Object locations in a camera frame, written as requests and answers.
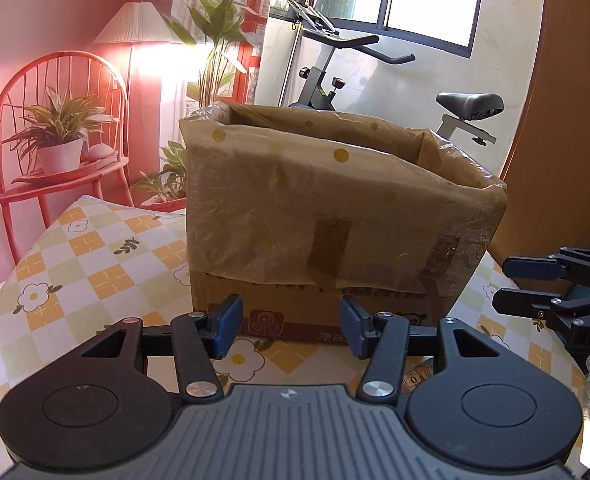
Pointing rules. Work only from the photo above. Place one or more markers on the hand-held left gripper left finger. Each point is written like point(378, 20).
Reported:
point(227, 325)

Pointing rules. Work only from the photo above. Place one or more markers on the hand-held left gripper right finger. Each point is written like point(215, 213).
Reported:
point(355, 327)

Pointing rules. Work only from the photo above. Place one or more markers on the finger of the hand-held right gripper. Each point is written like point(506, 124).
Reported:
point(520, 301)
point(530, 267)

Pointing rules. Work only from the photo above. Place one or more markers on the cardboard box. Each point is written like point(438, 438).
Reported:
point(285, 315)

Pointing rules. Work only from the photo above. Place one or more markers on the clear dotted plastic liner bag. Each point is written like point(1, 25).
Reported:
point(325, 200)

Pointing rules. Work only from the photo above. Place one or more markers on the small brown block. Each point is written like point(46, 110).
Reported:
point(420, 376)

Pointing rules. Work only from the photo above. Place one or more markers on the checkered flower tablecloth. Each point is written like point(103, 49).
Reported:
point(100, 270)

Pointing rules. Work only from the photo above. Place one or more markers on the brown wooden board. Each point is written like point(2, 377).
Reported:
point(565, 110)

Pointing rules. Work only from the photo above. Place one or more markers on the black exercise bike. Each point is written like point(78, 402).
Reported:
point(467, 102)

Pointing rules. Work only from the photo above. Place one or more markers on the room scene wall poster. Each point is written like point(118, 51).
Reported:
point(50, 20)

